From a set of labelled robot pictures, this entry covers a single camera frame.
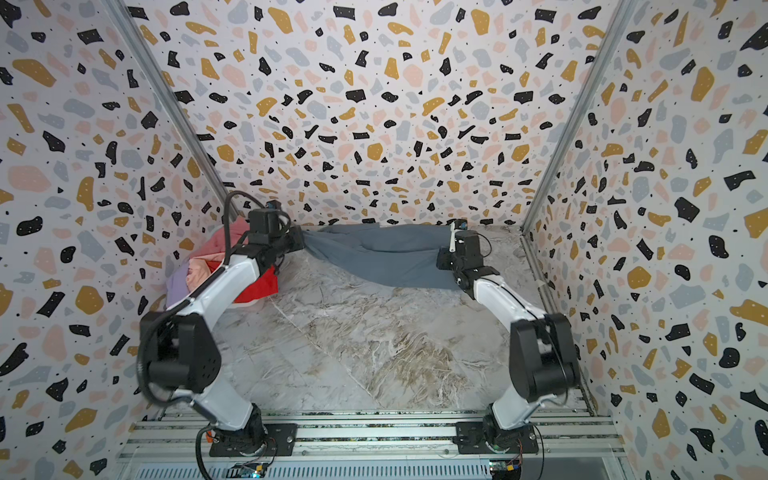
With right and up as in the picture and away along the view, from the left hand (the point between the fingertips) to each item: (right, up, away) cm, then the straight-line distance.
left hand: (296, 229), depth 87 cm
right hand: (+43, -3, +2) cm, 43 cm away
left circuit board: (-6, -58, -17) cm, 61 cm away
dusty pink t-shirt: (-26, -1, +18) cm, 32 cm away
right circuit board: (+57, -59, -15) cm, 83 cm away
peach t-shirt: (-26, -12, -3) cm, 29 cm away
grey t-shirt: (+31, -8, +11) cm, 34 cm away
